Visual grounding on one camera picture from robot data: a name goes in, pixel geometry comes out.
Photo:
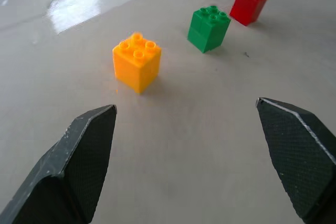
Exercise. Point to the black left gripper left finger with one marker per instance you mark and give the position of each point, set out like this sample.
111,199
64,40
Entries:
76,166

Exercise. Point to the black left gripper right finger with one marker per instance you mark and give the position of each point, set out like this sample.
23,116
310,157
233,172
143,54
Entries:
299,155

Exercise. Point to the yellow building block cube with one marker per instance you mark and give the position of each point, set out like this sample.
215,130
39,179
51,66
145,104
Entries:
136,61

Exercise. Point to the green building block cube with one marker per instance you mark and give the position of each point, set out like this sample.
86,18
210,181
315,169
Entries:
208,28

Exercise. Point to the red building block cube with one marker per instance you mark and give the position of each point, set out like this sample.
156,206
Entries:
248,5

